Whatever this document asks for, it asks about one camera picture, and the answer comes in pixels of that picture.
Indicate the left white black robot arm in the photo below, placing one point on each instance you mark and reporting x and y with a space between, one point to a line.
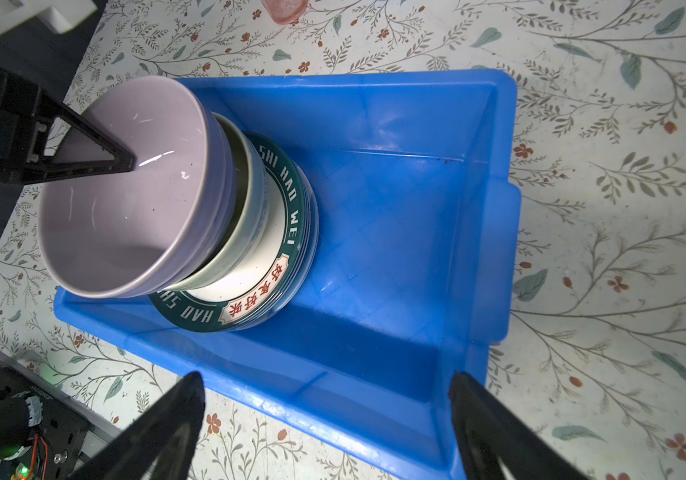
27 113

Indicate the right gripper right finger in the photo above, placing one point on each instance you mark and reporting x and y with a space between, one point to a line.
493 441

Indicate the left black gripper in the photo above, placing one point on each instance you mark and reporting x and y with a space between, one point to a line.
27 115

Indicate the pink translucent cup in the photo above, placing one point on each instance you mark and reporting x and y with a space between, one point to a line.
284 12

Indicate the floral table mat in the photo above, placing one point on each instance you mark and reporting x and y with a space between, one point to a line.
595 358

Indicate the blue plastic bin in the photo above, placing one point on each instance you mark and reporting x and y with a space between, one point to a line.
412 280

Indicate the green ceramic bowl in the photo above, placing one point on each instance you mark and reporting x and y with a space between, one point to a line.
249 218

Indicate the white plate green rim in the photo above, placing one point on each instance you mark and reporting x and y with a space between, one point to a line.
252 292

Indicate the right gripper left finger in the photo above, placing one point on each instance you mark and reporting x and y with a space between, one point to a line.
160 444

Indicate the pink ceramic bowl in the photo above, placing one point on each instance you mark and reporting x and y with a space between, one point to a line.
130 234

